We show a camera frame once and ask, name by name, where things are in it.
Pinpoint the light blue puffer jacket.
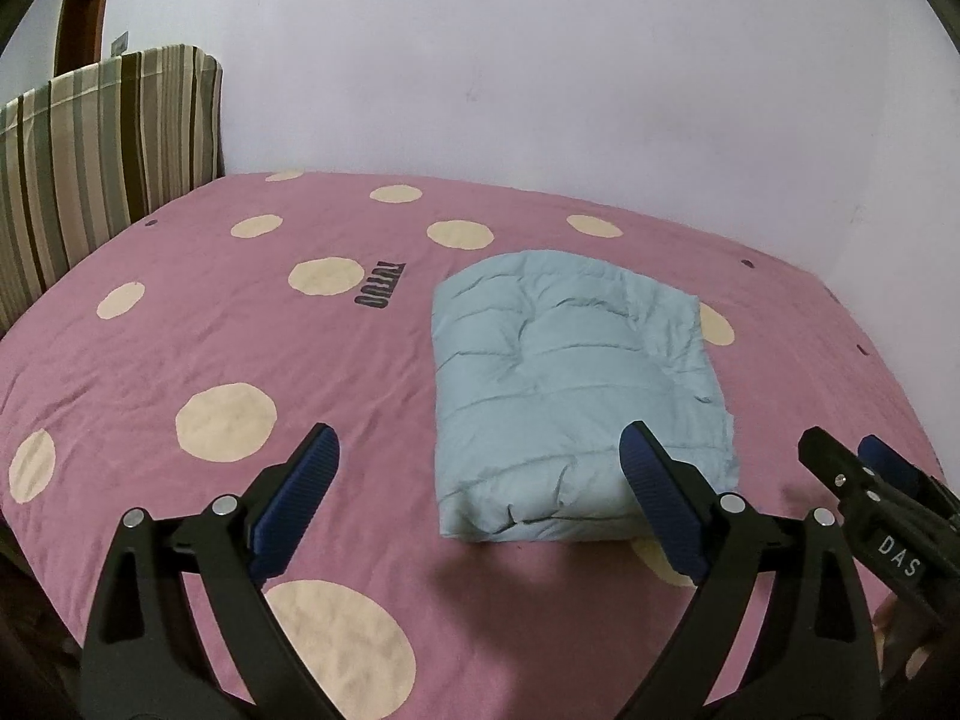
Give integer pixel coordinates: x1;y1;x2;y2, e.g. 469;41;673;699
431;250;740;543

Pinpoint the person's right hand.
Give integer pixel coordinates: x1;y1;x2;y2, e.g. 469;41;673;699
874;593;958;706

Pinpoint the pink polka dot bedsheet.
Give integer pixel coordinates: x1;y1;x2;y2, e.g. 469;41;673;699
2;174;940;718

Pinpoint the striped brown green cushion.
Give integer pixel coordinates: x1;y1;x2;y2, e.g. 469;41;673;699
2;44;224;330

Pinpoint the dark wooden door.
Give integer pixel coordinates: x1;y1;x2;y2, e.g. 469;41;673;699
53;0;106;76

